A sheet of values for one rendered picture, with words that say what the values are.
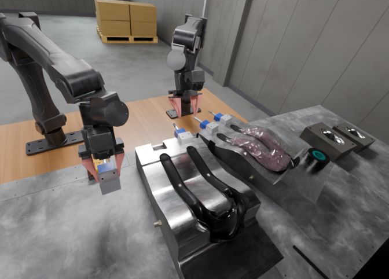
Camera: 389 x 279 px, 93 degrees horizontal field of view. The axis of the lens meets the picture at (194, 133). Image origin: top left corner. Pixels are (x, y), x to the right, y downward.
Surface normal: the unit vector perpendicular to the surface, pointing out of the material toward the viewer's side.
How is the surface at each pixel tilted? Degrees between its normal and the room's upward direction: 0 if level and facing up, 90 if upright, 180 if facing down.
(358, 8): 90
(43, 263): 0
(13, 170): 0
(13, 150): 0
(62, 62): 16
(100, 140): 63
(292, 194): 90
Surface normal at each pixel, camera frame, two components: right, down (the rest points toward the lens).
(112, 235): 0.14, -0.76
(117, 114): 0.82, 0.11
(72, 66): 0.36, -0.61
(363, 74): -0.83, 0.26
